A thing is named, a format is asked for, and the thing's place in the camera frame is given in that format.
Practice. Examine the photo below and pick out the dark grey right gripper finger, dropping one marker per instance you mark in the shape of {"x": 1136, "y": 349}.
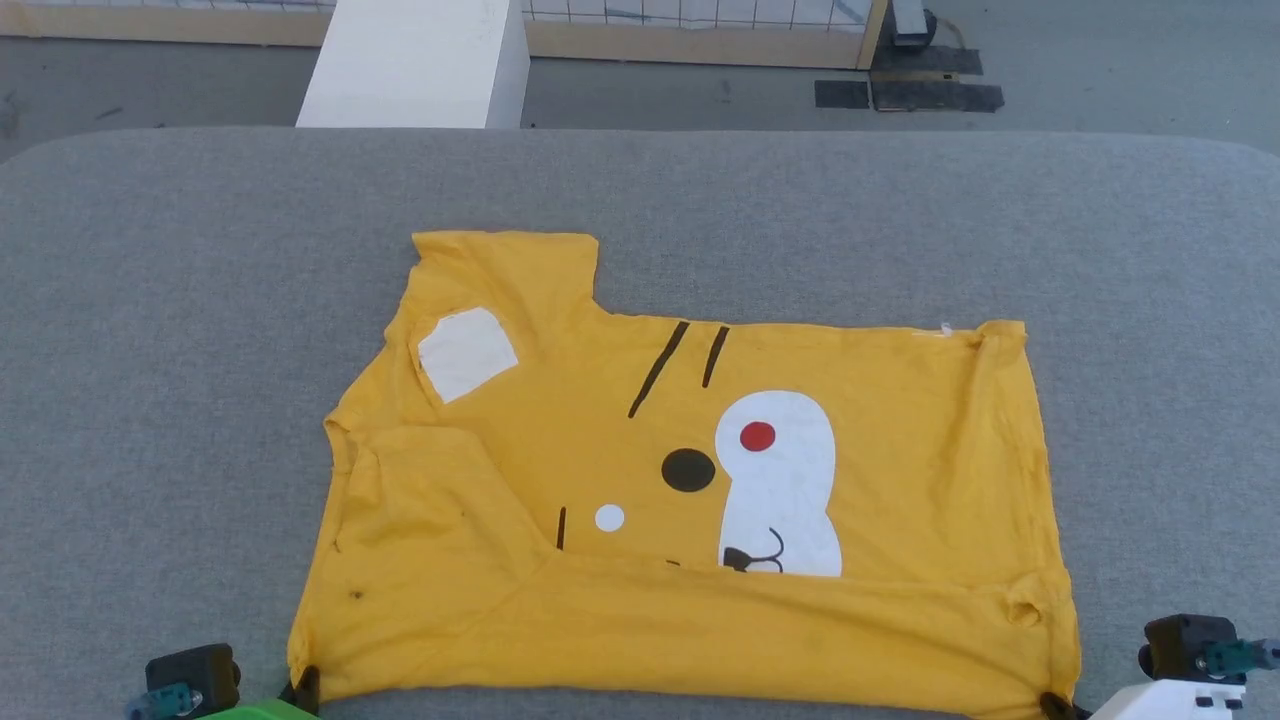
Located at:
{"x": 1060, "y": 708}

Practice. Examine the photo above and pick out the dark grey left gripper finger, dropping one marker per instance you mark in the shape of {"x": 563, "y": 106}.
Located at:
{"x": 305, "y": 690}

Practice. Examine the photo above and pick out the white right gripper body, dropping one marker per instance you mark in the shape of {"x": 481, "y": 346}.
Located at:
{"x": 1165, "y": 702}

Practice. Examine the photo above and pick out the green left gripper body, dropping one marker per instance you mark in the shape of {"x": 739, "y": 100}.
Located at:
{"x": 255, "y": 712}

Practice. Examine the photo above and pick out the yellow printed t-shirt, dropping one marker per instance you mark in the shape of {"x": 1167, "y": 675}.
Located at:
{"x": 620, "y": 620}

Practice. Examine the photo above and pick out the grey fabric padded surface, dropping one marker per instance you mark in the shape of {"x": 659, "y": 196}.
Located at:
{"x": 200, "y": 300}

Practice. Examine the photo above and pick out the long black floor mat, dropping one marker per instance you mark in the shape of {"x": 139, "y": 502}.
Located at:
{"x": 940, "y": 97}

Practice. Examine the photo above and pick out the white rectangular bench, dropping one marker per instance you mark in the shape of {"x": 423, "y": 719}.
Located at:
{"x": 415, "y": 65}

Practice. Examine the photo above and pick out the small black floor mat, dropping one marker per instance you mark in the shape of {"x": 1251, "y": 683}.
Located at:
{"x": 842, "y": 94}

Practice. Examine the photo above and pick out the black floor mat under device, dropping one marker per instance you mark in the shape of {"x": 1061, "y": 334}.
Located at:
{"x": 950, "y": 60}

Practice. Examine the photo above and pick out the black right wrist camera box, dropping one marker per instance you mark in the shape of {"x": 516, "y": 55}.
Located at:
{"x": 1190, "y": 645}

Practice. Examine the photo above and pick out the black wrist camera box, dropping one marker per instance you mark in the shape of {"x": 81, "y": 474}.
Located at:
{"x": 195, "y": 675}
{"x": 1190, "y": 645}

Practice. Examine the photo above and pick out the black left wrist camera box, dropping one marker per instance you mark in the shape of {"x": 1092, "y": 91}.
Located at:
{"x": 195, "y": 675}

